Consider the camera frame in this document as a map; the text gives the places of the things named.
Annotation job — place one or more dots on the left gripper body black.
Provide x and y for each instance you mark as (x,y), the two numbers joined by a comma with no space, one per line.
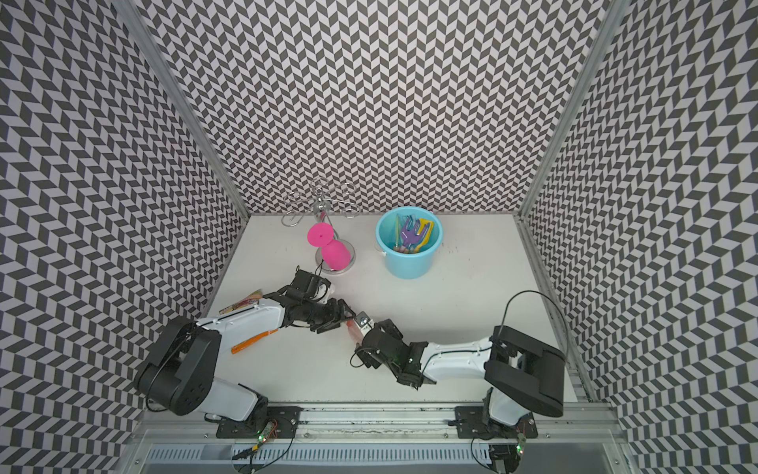
(323,315)

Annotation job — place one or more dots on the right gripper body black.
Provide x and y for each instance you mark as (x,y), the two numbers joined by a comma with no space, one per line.
(366,358)

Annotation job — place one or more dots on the purple rake pink handle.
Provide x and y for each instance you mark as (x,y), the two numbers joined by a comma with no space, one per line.
(410,232)

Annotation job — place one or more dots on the yellow toy shovel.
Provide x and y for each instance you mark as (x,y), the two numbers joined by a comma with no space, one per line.
(425,228)

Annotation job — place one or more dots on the clear pink plastic glass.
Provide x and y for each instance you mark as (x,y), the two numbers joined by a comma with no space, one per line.
(354,333)

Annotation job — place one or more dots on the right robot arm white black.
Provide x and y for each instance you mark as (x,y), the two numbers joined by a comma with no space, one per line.
(525,375)

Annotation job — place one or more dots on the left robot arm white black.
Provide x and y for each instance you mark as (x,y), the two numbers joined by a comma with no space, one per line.
(179,372)

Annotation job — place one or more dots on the orange candy bag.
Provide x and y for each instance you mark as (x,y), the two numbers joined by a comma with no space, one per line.
(248,320)

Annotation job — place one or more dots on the turquoise plastic bucket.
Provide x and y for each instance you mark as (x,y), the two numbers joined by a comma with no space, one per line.
(407,264)

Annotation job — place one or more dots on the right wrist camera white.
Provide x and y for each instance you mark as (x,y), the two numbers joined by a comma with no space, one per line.
(364,323)

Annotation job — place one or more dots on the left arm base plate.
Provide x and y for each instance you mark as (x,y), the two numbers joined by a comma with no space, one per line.
(260,422)

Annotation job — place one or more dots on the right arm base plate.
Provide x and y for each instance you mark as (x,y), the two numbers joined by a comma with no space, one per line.
(474,422)

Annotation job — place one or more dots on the chrome wire glass rack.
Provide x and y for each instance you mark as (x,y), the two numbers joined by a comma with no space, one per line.
(320,200)

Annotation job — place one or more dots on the aluminium front rail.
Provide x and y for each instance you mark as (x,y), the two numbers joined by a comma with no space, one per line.
(383,437)

